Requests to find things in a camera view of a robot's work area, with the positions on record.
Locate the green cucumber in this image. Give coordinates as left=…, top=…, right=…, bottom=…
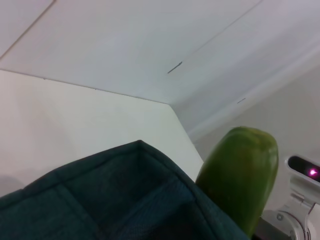
left=194, top=126, right=280, bottom=238

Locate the dark teal insulated lunch bag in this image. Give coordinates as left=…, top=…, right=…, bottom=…
left=0, top=139, right=251, bottom=240

